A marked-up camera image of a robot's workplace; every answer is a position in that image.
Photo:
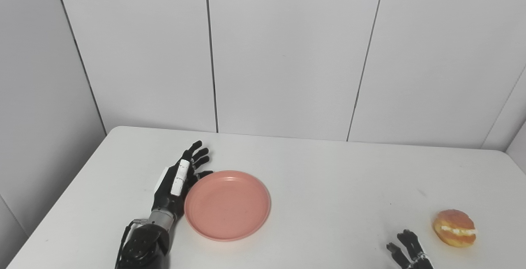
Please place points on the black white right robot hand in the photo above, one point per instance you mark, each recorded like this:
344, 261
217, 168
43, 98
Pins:
413, 256

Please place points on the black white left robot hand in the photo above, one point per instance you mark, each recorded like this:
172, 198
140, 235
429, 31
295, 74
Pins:
172, 186

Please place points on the cream puff pastry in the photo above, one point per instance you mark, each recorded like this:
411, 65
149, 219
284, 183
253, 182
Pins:
455, 228

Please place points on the pink round plate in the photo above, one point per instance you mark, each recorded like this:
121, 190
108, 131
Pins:
227, 206

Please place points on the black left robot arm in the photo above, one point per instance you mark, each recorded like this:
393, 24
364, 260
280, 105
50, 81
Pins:
146, 248

